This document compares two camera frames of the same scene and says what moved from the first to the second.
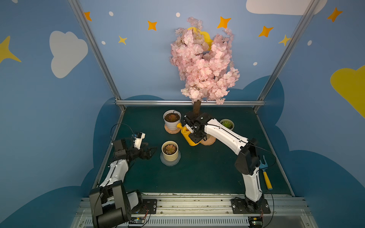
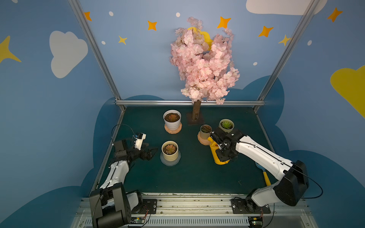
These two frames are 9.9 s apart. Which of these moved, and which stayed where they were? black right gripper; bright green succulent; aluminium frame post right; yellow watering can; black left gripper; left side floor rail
Moved: black right gripper; yellow watering can
Stayed: left side floor rail; aluminium frame post right; black left gripper; bright green succulent
